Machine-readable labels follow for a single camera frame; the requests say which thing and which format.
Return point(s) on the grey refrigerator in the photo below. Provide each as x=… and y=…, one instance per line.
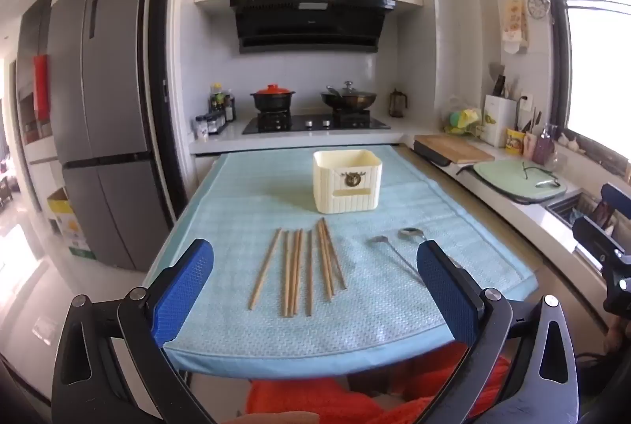
x=108, y=108

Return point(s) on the kitchen window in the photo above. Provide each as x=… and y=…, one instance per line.
x=591, y=59

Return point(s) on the green cutting board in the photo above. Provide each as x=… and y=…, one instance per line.
x=512, y=180

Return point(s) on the black door frame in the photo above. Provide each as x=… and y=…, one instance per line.
x=160, y=59

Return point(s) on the purple soap dispenser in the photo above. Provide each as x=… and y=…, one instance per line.
x=544, y=145

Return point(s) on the wooden cutting board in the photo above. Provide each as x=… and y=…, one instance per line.
x=453, y=148

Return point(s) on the yellow cardboard box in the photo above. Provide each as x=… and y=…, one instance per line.
x=69, y=222

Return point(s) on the black eyeglasses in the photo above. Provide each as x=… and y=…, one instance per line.
x=540, y=175

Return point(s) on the group of sauce bottles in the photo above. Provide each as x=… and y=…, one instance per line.
x=222, y=103

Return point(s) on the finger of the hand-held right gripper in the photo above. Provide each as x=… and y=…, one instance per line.
x=606, y=251
x=618, y=199

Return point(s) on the glass french press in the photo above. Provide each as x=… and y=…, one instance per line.
x=397, y=103

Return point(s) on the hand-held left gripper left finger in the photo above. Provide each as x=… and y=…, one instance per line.
x=185, y=286

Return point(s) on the cream ribbed utensil holder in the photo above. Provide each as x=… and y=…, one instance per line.
x=340, y=197

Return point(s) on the light blue woven mat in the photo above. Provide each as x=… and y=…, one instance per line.
x=394, y=315

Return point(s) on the dark wok with glass lid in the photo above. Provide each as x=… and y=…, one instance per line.
x=349, y=97

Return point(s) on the row of spice jars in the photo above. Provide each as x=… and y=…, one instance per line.
x=209, y=123

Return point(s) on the red hanging item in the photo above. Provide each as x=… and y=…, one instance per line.
x=42, y=86

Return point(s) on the orange clothing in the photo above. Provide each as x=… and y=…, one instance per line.
x=315, y=399

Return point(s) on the white kitchen counter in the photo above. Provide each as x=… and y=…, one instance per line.
x=424, y=128

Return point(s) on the steel sink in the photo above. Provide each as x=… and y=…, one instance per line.
x=567, y=209

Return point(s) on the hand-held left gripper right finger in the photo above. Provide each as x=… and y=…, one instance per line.
x=443, y=291

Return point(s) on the grey spatula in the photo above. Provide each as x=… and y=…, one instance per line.
x=495, y=71

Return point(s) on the black clay pot red lid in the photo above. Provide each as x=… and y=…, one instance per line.
x=272, y=98

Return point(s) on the white knife holder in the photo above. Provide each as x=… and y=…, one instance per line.
x=498, y=118

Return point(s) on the black range hood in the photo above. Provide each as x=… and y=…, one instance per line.
x=308, y=27

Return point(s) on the pink cup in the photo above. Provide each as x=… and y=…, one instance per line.
x=530, y=147

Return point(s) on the hanging paper bag holder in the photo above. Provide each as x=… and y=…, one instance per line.
x=515, y=22

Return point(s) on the set of wooden chopsticks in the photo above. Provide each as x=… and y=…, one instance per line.
x=309, y=276

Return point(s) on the black gas stove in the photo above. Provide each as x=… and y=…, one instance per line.
x=315, y=123

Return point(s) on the small metal spoon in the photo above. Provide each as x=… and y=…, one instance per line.
x=378, y=239

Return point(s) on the green and yellow bag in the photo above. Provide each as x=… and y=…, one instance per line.
x=461, y=121

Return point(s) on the yellow cup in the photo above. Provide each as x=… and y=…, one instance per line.
x=515, y=142

